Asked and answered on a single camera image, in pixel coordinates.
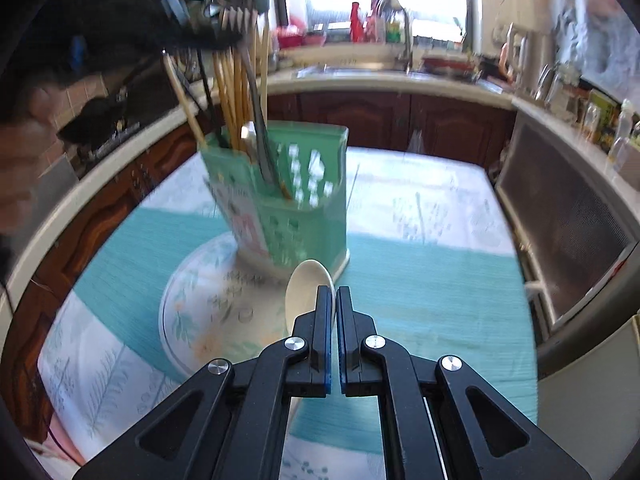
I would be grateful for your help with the black chopstick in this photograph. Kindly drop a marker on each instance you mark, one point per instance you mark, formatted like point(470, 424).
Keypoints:
point(222, 142)

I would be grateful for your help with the floral teal tablecloth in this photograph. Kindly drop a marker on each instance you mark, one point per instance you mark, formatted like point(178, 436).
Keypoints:
point(430, 261)

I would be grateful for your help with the green tableware holder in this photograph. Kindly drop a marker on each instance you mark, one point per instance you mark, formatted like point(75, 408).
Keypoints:
point(304, 216)

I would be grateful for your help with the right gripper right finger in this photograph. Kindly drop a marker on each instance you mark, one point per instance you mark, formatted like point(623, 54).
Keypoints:
point(440, 419)

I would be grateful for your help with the metal spoon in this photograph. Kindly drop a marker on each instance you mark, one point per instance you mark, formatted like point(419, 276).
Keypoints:
point(266, 163)

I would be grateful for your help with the white ceramic spoon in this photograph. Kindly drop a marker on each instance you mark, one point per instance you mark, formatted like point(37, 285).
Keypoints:
point(301, 292)

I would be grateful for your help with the light bamboo chopstick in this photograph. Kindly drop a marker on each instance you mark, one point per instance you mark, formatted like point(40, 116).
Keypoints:
point(177, 86)

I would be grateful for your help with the person's left hand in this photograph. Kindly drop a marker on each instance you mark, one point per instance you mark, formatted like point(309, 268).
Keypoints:
point(23, 141)

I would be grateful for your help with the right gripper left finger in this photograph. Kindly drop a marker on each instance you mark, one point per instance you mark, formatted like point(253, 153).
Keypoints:
point(228, 421)

